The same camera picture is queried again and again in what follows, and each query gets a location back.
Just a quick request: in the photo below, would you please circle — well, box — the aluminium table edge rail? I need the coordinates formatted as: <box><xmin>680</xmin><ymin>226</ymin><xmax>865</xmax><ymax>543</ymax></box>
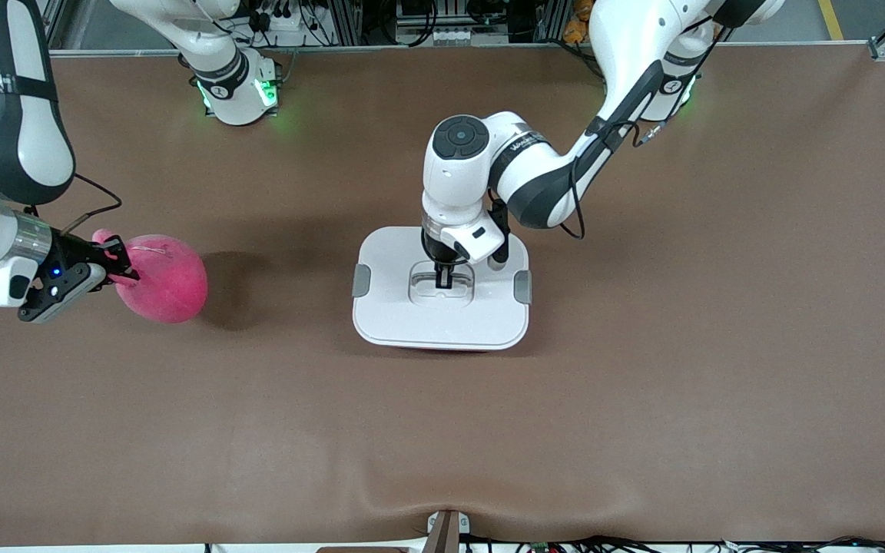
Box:
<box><xmin>47</xmin><ymin>40</ymin><xmax>873</xmax><ymax>58</ymax></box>

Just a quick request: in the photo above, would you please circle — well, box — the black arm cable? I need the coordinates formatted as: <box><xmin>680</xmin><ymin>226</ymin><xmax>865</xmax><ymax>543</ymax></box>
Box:
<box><xmin>58</xmin><ymin>173</ymin><xmax>123</xmax><ymax>236</ymax></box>
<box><xmin>564</xmin><ymin>115</ymin><xmax>662</xmax><ymax>241</ymax></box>

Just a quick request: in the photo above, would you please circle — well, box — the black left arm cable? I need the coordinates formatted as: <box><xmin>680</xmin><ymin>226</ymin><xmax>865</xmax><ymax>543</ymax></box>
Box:
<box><xmin>564</xmin><ymin>115</ymin><xmax>662</xmax><ymax>241</ymax></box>

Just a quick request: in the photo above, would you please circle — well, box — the dark electronic equipment box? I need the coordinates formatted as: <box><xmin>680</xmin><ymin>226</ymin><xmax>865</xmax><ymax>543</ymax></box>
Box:
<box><xmin>395</xmin><ymin>0</ymin><xmax>516</xmax><ymax>45</ymax></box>

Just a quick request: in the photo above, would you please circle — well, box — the white power strip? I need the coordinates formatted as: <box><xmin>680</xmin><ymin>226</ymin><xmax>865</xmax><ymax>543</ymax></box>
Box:
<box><xmin>247</xmin><ymin>0</ymin><xmax>322</xmax><ymax>47</ymax></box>

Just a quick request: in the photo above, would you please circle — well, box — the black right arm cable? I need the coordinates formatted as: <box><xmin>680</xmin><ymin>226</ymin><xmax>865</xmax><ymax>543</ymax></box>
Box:
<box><xmin>58</xmin><ymin>173</ymin><xmax>123</xmax><ymax>236</ymax></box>

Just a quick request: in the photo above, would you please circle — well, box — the brown post with metal bracket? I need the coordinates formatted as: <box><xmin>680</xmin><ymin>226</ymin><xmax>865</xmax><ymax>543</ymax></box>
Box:
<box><xmin>423</xmin><ymin>509</ymin><xmax>472</xmax><ymax>553</ymax></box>

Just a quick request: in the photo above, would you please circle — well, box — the pink plush toy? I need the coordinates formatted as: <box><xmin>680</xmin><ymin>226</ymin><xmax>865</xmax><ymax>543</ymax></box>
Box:
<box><xmin>91</xmin><ymin>228</ymin><xmax>209</xmax><ymax>324</ymax></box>

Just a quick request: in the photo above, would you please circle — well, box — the white plastic box lid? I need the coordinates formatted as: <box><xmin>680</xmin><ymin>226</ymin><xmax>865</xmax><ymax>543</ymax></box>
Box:
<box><xmin>352</xmin><ymin>225</ymin><xmax>533</xmax><ymax>352</ymax></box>

